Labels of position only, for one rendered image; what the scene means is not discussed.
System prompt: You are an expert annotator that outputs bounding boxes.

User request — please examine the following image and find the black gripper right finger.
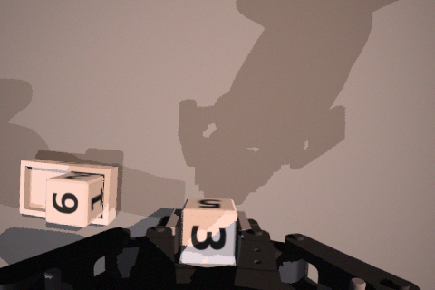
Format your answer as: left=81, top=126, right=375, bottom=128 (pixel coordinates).
left=234, top=211, right=420, bottom=290

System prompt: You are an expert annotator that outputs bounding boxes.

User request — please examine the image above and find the cream rectangular tray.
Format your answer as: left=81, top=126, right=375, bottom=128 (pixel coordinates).
left=20, top=159, right=118, bottom=225

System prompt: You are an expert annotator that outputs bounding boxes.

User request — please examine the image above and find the peach calendar cube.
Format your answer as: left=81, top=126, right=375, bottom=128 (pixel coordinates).
left=180, top=198, right=237, bottom=265
left=45, top=172, right=105, bottom=227

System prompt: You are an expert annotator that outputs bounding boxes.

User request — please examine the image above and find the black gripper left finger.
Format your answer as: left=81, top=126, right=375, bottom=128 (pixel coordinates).
left=0, top=209, right=182, bottom=290

